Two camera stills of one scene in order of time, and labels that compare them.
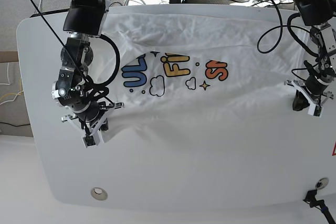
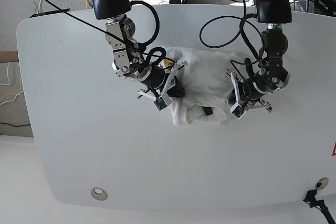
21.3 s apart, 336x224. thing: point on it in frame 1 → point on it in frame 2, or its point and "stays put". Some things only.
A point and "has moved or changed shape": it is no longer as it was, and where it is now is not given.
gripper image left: x=94 y=118 → x=159 y=82
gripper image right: x=313 y=88 → x=245 y=95
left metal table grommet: x=98 y=193 stays put
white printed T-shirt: x=188 y=70 has moved or changed shape
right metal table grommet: x=322 y=183 stays put
